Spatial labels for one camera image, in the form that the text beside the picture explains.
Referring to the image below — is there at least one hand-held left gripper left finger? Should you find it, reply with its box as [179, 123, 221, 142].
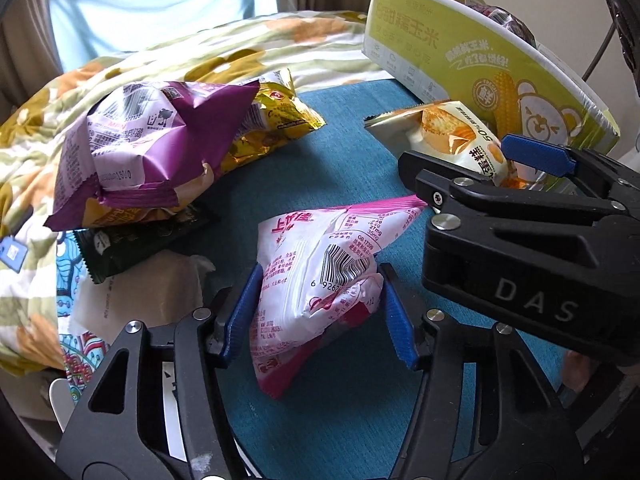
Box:
[54, 262, 266, 480]

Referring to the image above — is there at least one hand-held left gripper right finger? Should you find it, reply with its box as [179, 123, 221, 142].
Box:
[377, 262, 586, 480]

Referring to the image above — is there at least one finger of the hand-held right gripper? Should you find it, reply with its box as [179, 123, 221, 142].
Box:
[501, 133, 640, 211]
[398, 150, 627, 232]

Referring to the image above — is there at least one orange white snack bag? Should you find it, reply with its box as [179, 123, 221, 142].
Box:
[364, 100, 546, 191]

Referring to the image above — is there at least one pink white snack bag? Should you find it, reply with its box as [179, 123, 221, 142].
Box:
[250, 197, 431, 401]

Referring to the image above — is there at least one green cardboard box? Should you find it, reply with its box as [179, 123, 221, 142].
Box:
[361, 0, 621, 196]

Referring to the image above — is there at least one person's right hand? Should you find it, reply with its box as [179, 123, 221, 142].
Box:
[560, 350, 596, 406]

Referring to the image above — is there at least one white plastic packet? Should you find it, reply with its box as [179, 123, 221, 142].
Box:
[67, 250, 216, 336]

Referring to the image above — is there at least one dark green snack bag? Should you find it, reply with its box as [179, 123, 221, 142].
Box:
[74, 205, 221, 285]

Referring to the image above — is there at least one dark purple snack bag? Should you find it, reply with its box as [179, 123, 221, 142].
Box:
[465, 0, 538, 51]

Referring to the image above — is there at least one teal table cloth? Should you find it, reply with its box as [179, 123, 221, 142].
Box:
[165, 80, 566, 480]

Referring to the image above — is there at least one orange yellow snack bag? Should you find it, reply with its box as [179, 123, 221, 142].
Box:
[82, 190, 201, 228]

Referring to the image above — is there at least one blue patterned snack bag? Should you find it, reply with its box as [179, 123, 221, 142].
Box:
[52, 232, 111, 406]

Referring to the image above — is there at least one gold snack bag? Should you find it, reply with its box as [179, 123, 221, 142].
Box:
[215, 69, 326, 181]

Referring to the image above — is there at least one blue tag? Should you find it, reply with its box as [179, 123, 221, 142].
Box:
[0, 235, 28, 273]

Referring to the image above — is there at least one floral blanket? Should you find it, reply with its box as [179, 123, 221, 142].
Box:
[0, 7, 396, 376]

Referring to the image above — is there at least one light blue cloth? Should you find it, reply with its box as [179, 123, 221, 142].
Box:
[47, 0, 281, 73]

